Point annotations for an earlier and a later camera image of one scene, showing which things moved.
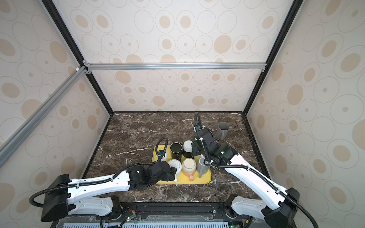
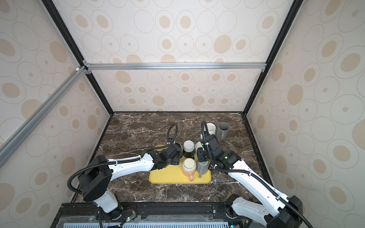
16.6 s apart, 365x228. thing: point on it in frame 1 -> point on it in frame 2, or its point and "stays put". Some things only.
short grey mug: x=201 y=168 stays put
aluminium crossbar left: x=14 y=140 stays put
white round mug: x=178 y=169 -> x=211 y=128
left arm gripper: x=168 y=176 -> x=177 y=159
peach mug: x=189 y=167 stays put
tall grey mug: x=222 y=130 stays put
